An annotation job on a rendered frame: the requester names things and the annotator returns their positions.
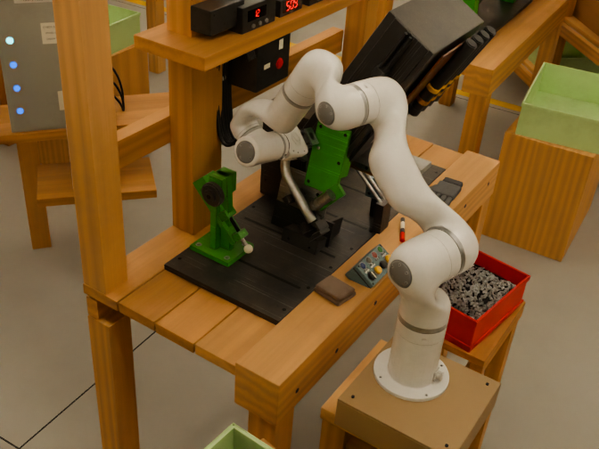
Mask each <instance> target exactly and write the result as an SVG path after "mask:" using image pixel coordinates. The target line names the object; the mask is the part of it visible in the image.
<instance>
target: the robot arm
mask: <svg viewBox="0 0 599 449"><path fill-rule="evenodd" d="M342 75H343V66H342V63H341V61H340V59H339V58H338V57H337V56H336V55H334V54H333V53H331V52H329V51H326V50H324V49H314V50H311V51H309V52H307V53H306V54H305V55H304V56H303V57H302V58H301V59H300V60H299V62H298V64H297V65H296V66H295V68H294V69H293V71H292V73H291V74H290V76H289V77H288V78H287V80H286V81H285V83H284V84H283V86H282V88H281V89H280V91H279V92H278V94H277V96H276V97H275V98H274V100H268V99H257V100H253V101H250V102H246V103H245V104H243V106H242V107H241V108H240V109H239V110H238V111H237V112H236V113H235V115H234V117H233V119H232V121H231V123H230V129H231V131H232V133H233V135H234V137H235V138H236V140H237V142H236V144H235V146H234V155H235V157H236V159H237V160H238V162H239V163H240V164H241V165H243V166H245V167H253V166H257V165H260V164H264V163H268V162H272V161H276V160H279V159H280V160H295V159H299V160H301V161H303V162H305V161H307V160H308V156H307V154H308V149H310V148H312V145H310V143H305V141H304V139H303V137H302V136H303V135H305V132H304V130H300V129H298V127H297V125H298V124H299V122H300V121H301V120H302V119H303V118H304V116H305V115H306V114H307V112H308V111H309V110H310V108H311V107H312V106H313V104H315V109H316V117H317V119H318V120H319V121H320V122H321V123H322V124H323V125H324V126H326V127H328V128H330V129H332V130H337V131H345V130H350V129H352V128H355V127H360V126H363V125H366V124H370V125H371V126H372V127H373V131H374V139H373V145H372V148H371V150H370V153H369V158H368V162H369V167H370V169H371V172H372V174H373V178H374V180H375V182H376V183H377V185H378V187H379V189H380V191H381V192H382V195H383V197H384V198H385V200H386V201H387V202H388V203H389V204H390V205H391V206H392V207H393V208H394V209H395V210H396V211H397V212H398V213H400V214H402V215H404V216H407V217H409V218H411V219H412V220H414V221H415V222H416V223H417V224H418V225H419V226H420V227H421V228H422V229H423V233H422V234H419V235H417V236H415V237H414V238H412V239H410V240H408V241H405V242H403V243H402V244H400V245H399V246H398V247H397V248H396V249H395V250H394V251H393V253H392V254H391V256H390V260H389V263H388V267H387V272H388V276H389V278H390V281H391V282H392V283H393V284H394V286H395V287H396V288H397V289H398V291H399V294H400V304H399V309H398V317H397V321H396V327H395V331H394V336H393V341H392V346H391V348H388V349H386V350H384V351H382V352H381V353H380V354H379V355H378V356H377V357H376V359H375V361H374V365H373V374H374V377H375V379H376V380H377V382H378V383H379V385H380V386H381V387H382V388H383V389H384V390H385V391H387V392H388V393H390V394H391V395H393V396H395V397H397V398H400V399H403V400H407V401H412V402H425V401H430V400H432V399H435V398H437V397H439V396H441V395H442V394H443V393H444V392H445V390H446V389H447V385H448V382H449V374H448V370H447V367H446V365H445V364H444V363H443V362H442V361H441V360H440V359H439V358H440V354H441V349H442V346H443V342H444V338H445V335H446V330H447V324H448V320H449V316H450V311H451V303H450V299H449V297H448V295H447V293H446V292H445V291H444V290H443V289H441V288H439V285H440V284H442V283H443V282H446V281H448V280H450V279H452V278H453V277H455V276H457V275H458V274H460V273H463V272H464V271H466V270H468V269H469V268H470V267H471V266H472V265H473V264H474V263H475V261H476V259H477V257H478V255H479V244H478V241H477V238H476V236H475V234H474V232H473V230H472V228H471V227H470V226H469V225H468V224H467V223H466V222H465V221H464V220H463V219H462V218H461V217H460V216H459V215H458V214H457V213H456V212H455V211H454V210H453V209H452V208H451V207H449V206H448V205H447V204H446V203H445V202H443V201H442V200H441V199H440V198H439V197H438V196H437V195H436V194H435V193H434V192H433V191H432V190H431V189H430V187H429V186H428V185H427V183H426V182H425V181H424V179H423V176H422V174H421V172H420V170H419V168H418V166H417V165H416V163H415V161H414V158H413V155H412V153H411V151H410V150H409V147H408V143H407V139H406V120H407V113H408V103H407V98H406V94H405V92H404V90H403V88H402V87H401V86H400V84H399V83H398V82H397V81H395V80H394V79H392V78H388V77H374V78H367V79H363V80H359V81H356V82H353V83H349V84H346V85H342V84H341V79H342ZM257 118H258V119H260V120H261V121H263V122H264V123H265V124H267V125H268V126H269V127H270V128H272V129H273V130H274V131H271V132H267V131H265V130H264V129H263V128H262V127H261V126H260V124H259V123H258V120H257Z"/></svg>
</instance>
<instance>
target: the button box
mask: <svg viewBox="0 0 599 449"><path fill-rule="evenodd" d="M378 247H381V248H382V252H379V251H378V249H377V248H378ZM372 252H375V253H376V254H377V257H373V255H372ZM386 255H389V253H388V252H387V251H386V249H385V248H384V247H383V246H382V245H381V244H378V245H377V246H376V247H374V248H373V249H372V250H370V251H369V252H368V253H367V254H366V255H365V256H364V257H362V258H361V259H360V260H359V261H358V262H357V263H356V264H355V265H354V266H353V267H352V268H351V269H350V270H348V271H347V272H346V274H345V275H346V276H347V277H348V279H350V280H351V281H353V282H357V283H359V284H361V285H363V286H365V287H367V288H370V289H371V288H372V287H373V286H374V285H375V284H376V283H377V282H378V281H379V280H380V279H381V278H382V277H383V276H384V275H385V274H386V273H387V267H386V268H382V272H381V273H376V272H375V271H374V268H375V267H376V266H381V264H380V262H381V261H382V260H384V261H386V260H385V256H386ZM367 257H369V258H371V260H372V263H368V262H367V261H366V258H367ZM386 262H387V261H386ZM361 263H364V264H365V269H363V268H362V267H361V265H360V264H361ZM387 264H388V262H387ZM372 271H373V272H375V273H376V275H377V277H376V279H375V280H372V279H370V277H369V275H368V274H369V273H370V272H372Z"/></svg>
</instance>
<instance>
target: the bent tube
mask: <svg viewBox="0 0 599 449"><path fill-rule="evenodd" d="M303 130H304V132H305V135H303V136H302V137H303V139H304V141H305V143H310V145H316V144H319V142H318V140H317V138H316V135H315V133H314V131H313V128H312V127H309V128H305V129H303ZM290 162H291V161H290V160H281V164H280V168H281V174H282V177H283V180H284V182H285V184H286V185H287V187H288V189H289V191H290V192H291V195H292V197H293V198H294V199H295V201H296V203H297V205H298V206H299V209H300V211H301V213H302V214H303V216H304V217H305V219H306V220H307V222H308V224H309V223H311V222H313V221H315V220H316V217H315V215H314V214H313V212H312V210H311V208H310V206H309V205H308V203H307V201H306V200H305V198H304V196H303V194H302V193H301V191H300V188H299V187H298V185H297V184H296V182H295V180H294V179H293V177H292V175H291V170H290Z"/></svg>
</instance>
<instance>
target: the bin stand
mask: <svg viewBox="0 0 599 449"><path fill-rule="evenodd" d="M525 303H526V302H525V301H523V302H522V303H521V304H520V306H519V307H518V308H517V309H516V310H515V311H514V312H513V313H512V314H510V315H509V316H508V317H507V318H506V319H505V320H504V321H503V322H502V323H501V324H499V325H498V326H497V327H496V328H495V329H494V330H493V331H492V332H491V333H490V334H488V335H487V337H486V338H484V339H483V340H482V341H481V342H480V343H479V345H477V346H476V347H475V348H474V349H473V350H472V351H471V352H470V353H468V352H466V351H464V350H463V349H461V348H460V347H458V346H456V345H454V344H453V343H451V342H449V341H448V340H446V339H444V342H443V346H442V349H441V355H443V356H445V357H447V351H449V352H451V353H453V354H455V355H458V356H460V357H462V358H464V359H466V360H468V361H469V362H468V363H467V364H466V365H465V367H467V368H469V369H472V370H474V371H476V372H478V373H480V374H482V375H483V374H484V375H485V376H487V377H489V378H491V379H493V380H495V381H497V382H500V380H501V378H502V375H503V371H504V368H505V363H506V360H507V356H508V354H509V350H510V347H511V344H512V341H513V335H514V333H515V330H516V326H517V323H518V321H519V319H520V318H521V316H522V312H523V309H524V306H525ZM484 371H485V372H484ZM490 414H491V413H490ZM490 414H489V416H488V417H487V419H486V420H485V422H484V424H483V425H482V427H481V428H480V431H479V432H478V434H477V436H476V437H475V438H474V439H473V441H472V443H471V445H470V447H469V448H468V449H480V448H481V445H482V441H483V438H484V436H485V432H486V429H487V425H488V421H489V417H490Z"/></svg>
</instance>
